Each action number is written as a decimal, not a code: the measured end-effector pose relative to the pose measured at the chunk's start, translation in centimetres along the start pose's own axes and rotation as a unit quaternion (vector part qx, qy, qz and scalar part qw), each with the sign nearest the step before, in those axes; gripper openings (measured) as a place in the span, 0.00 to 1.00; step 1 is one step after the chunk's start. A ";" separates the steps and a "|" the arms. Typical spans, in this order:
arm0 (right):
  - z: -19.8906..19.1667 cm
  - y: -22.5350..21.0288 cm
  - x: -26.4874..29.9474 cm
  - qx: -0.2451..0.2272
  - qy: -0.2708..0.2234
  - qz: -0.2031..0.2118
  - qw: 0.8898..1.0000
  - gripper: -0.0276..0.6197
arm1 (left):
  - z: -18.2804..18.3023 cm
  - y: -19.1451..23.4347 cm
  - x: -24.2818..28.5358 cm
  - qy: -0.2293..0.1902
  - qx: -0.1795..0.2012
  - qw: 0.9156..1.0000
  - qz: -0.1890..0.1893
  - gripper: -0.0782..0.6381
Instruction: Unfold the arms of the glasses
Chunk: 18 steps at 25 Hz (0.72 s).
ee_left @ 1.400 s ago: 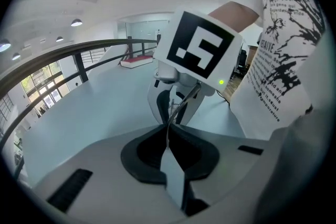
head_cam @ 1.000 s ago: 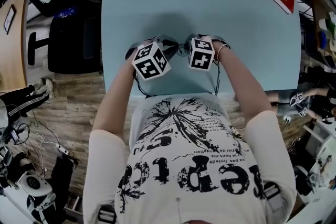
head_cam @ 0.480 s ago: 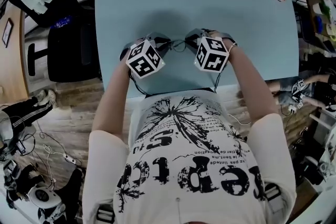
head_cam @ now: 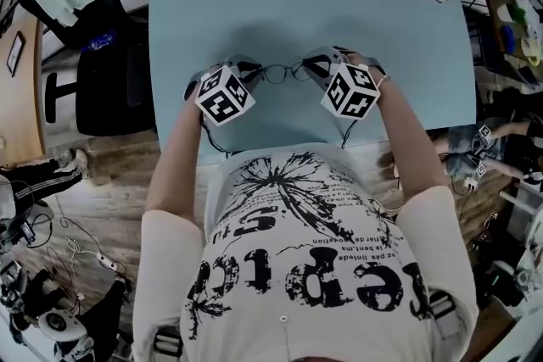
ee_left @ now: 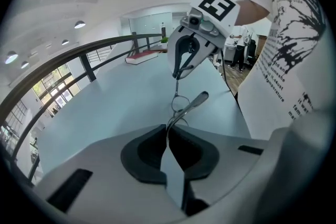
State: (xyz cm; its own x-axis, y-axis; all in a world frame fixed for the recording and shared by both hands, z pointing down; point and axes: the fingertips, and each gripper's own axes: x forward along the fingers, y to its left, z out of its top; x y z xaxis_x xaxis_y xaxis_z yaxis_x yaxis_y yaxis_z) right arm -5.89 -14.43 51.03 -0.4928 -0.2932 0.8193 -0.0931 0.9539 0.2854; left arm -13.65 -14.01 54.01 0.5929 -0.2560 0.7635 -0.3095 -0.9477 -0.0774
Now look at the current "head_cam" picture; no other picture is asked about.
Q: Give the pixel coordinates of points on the black office chair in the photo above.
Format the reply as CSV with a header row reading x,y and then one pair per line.
x,y
110,97

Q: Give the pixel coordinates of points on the person's right forearm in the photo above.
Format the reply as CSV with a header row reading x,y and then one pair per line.
x,y
411,140

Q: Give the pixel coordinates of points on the blue cloth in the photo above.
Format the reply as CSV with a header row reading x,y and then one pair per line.
x,y
507,38

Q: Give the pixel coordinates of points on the black picture frame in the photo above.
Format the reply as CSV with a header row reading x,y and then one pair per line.
x,y
15,54

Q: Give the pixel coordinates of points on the white mug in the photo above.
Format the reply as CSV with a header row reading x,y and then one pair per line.
x,y
529,48

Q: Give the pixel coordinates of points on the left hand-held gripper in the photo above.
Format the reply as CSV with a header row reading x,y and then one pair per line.
x,y
225,97

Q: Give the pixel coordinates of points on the person's left forearm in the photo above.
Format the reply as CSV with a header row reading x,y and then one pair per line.
x,y
176,165

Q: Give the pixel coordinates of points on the white cup with green plant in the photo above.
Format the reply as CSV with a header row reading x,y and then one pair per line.
x,y
509,12

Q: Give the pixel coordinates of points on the white power strip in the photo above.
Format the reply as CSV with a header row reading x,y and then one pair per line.
x,y
108,262

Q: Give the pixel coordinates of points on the person's right hand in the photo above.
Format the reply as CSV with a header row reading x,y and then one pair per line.
x,y
355,58

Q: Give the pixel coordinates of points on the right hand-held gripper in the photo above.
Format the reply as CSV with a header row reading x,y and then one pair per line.
x,y
350,91

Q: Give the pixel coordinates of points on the white printed t-shirt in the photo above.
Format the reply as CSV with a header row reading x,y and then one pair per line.
x,y
305,267

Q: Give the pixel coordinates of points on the black-rimmed eyeglasses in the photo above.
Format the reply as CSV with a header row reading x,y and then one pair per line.
x,y
276,74

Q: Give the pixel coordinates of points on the light wooden desk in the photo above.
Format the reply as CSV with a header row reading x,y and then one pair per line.
x,y
21,106

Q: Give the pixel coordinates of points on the white and black device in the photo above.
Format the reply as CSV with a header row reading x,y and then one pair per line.
x,y
57,322

